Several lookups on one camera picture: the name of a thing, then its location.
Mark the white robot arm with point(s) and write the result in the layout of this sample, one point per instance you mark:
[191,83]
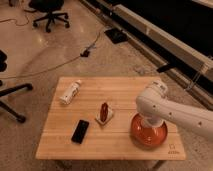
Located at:
[153,105]

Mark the orange ceramic bowl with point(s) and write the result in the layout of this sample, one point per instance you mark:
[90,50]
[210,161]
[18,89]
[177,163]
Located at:
[150,137]

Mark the red item on white holder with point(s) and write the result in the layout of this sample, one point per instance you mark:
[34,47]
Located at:
[105,114]

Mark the wooden table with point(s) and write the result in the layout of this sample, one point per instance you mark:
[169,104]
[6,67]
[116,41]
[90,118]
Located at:
[111,141]

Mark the white plastic bottle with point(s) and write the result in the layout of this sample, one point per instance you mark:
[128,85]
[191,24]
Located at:
[70,92]

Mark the black smartphone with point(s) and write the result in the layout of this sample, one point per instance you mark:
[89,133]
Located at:
[80,131]

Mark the black floor plate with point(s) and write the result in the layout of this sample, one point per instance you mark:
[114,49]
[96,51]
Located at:
[116,36]

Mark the black office chair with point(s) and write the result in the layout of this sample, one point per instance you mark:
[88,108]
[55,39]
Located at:
[51,8]

